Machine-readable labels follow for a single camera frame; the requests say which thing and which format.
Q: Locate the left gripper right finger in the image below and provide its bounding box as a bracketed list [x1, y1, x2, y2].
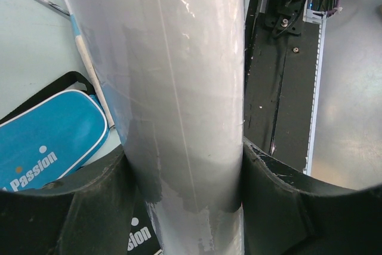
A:
[241, 140, 381, 254]

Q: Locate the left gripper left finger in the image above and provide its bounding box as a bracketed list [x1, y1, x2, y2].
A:
[1, 146, 135, 254]

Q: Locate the blue racket bag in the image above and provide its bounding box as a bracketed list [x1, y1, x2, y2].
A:
[1, 90, 109, 192]

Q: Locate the white shuttlecock tube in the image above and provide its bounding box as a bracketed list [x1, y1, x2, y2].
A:
[68, 0, 245, 254]

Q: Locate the black racket bag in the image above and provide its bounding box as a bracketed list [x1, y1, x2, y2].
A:
[1, 71, 161, 254]

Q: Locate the white racket left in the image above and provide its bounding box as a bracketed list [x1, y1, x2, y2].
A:
[64, 0, 115, 128]

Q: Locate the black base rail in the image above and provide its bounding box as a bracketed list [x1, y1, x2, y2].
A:
[244, 0, 319, 170]

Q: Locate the grey cable duct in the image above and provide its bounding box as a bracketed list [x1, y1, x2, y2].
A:
[303, 9, 327, 176]

